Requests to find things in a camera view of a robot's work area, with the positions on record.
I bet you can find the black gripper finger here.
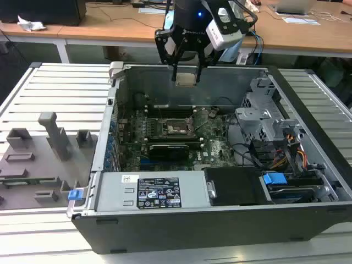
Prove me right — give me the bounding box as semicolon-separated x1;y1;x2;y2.
196;36;221;84
154;26;180;83

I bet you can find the silver CPU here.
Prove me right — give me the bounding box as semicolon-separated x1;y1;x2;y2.
175;72;199;87

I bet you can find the metal socket cover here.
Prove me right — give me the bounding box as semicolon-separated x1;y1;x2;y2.
186;108;213;132

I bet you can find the black RAM slot bank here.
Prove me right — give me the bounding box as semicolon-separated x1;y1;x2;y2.
142;137;203;150
144;105;197;117

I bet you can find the black CPU socket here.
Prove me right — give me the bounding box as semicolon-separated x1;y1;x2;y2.
161;117;197;139

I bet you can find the pale blue teach pendant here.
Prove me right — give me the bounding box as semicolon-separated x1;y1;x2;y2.
221;40;244;64

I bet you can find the white paper sheet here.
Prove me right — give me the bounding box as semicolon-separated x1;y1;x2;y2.
137;7;166;15

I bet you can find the brown cardboard box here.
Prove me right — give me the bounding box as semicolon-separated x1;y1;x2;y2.
103;46;128;62

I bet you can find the wooden desk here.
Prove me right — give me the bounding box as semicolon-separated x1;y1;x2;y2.
0;0;352;59

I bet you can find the white crumpled object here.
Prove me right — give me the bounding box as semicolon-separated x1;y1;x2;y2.
245;0;261;13

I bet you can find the grey metal drive cage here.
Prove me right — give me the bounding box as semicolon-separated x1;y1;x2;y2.
235;78;306;144

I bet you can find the green motherboard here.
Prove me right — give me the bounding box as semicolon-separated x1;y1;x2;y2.
117;106;238;172

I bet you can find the black graphics card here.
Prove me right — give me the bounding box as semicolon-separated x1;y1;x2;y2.
148;142;190;162

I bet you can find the silver laptop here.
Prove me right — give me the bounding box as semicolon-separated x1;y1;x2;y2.
274;0;317;15

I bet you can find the paper sheet with blue border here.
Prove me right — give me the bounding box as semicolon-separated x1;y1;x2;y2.
281;16;322;26

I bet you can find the black box on desk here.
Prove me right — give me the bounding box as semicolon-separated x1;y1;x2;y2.
0;0;87;27

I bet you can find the black plastic shroud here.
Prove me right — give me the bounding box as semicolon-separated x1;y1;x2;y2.
205;167;273;207

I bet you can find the crumpled white paper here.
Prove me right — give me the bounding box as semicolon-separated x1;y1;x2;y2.
16;14;47;32

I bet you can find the blue disk carrier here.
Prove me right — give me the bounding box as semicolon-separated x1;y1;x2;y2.
262;171;287;193

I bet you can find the grey power supply unit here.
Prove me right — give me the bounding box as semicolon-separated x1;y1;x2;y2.
95;170;210;212

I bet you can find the hard disk with blue label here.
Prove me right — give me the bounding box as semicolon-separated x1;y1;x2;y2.
268;186;316;205

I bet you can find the grey parts rack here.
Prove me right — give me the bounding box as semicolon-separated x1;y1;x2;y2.
0;111;98;211

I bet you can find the black open PC case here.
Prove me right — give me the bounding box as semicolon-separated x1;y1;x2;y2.
67;60;352;255

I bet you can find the blue case latch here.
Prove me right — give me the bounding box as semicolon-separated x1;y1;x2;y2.
68;189;84;202

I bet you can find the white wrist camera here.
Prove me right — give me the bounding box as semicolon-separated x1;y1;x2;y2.
206;18;247;52

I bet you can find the blue cable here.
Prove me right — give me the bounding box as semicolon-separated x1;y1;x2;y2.
247;27;265;66

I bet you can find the yellow and red wire bundle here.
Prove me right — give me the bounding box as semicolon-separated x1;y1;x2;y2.
271;147;307;170

